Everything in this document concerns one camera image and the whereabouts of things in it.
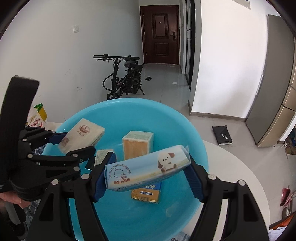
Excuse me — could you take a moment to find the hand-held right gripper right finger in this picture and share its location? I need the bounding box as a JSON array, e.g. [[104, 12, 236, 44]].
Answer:
[[184, 152, 270, 241]]

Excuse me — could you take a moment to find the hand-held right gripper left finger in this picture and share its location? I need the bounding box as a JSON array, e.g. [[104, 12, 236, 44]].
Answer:
[[28, 152, 117, 241]]

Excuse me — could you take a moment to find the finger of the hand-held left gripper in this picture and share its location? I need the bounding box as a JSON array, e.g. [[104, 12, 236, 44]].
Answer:
[[20, 129, 70, 149], [23, 146, 96, 184]]

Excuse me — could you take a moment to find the white tissue pack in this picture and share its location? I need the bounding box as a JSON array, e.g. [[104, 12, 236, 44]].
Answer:
[[59, 118, 105, 154]]

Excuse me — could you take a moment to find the small white printed box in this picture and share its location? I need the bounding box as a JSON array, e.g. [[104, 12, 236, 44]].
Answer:
[[85, 149, 115, 169]]

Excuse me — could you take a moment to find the blue dog print tissue pack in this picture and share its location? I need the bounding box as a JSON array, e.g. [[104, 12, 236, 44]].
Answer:
[[105, 144, 192, 192]]

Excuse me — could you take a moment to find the orange box white top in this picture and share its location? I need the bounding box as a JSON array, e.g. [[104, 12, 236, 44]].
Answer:
[[122, 130, 154, 161]]

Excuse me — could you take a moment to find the gold and blue box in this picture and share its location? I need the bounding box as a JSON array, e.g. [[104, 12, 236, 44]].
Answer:
[[131, 181, 162, 204]]

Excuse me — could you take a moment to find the blue plastic basin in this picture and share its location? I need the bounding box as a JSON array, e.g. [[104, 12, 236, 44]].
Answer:
[[43, 97, 210, 241]]

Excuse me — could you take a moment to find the person's left forearm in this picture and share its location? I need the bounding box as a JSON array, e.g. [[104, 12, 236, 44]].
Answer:
[[0, 209, 30, 241]]

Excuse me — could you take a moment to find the white round desktop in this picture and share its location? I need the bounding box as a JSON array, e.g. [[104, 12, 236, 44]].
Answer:
[[44, 122, 270, 241]]

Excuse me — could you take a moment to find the person's left hand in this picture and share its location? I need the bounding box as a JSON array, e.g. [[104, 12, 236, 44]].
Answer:
[[0, 191, 31, 209]]

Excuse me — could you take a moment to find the green yellow package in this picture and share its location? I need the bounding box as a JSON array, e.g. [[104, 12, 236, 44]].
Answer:
[[34, 103, 48, 122]]

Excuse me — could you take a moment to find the black bag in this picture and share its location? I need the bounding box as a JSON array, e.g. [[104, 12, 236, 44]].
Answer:
[[211, 125, 233, 146]]

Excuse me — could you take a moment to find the blue plaid cloth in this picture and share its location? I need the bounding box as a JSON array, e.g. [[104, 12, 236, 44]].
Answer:
[[22, 148, 192, 241]]

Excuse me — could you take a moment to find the black electric bicycle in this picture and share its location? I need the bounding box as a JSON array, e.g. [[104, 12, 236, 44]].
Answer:
[[93, 54, 146, 100]]

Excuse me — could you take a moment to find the grey and beige fridge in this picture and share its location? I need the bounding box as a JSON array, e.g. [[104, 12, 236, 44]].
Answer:
[[245, 14, 296, 147]]

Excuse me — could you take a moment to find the dark brown door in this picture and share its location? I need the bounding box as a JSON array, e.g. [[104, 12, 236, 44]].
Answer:
[[139, 5, 180, 65]]

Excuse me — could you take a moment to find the black frame glass partition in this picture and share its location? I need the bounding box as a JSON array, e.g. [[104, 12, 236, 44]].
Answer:
[[179, 0, 197, 86]]

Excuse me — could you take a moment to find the blue panel wall poster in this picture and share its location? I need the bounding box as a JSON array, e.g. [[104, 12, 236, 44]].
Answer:
[[236, 0, 251, 10]]

